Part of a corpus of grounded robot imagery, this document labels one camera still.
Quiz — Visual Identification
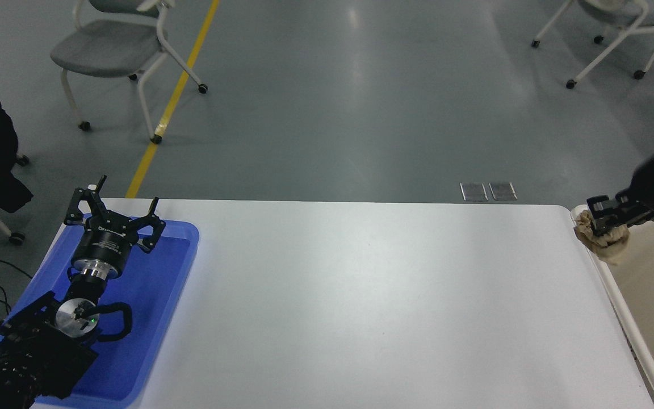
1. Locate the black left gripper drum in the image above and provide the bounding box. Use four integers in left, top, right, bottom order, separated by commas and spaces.
73, 219, 140, 270

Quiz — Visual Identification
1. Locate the tan paper ball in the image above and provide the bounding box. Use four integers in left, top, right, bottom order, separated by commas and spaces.
574, 209, 630, 266

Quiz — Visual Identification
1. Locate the blue plastic tray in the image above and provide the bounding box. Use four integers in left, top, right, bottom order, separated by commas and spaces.
0, 219, 200, 408

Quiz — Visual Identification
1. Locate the white chair base with casters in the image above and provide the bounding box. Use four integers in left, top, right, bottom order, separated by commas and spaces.
0, 153, 30, 246

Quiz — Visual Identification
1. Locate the silver floor plate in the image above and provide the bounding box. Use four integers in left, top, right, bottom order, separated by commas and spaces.
489, 182, 518, 201

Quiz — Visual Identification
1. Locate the grey chair with white frame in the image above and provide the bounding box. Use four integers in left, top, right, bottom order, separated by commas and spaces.
531, 0, 654, 90
50, 0, 208, 144

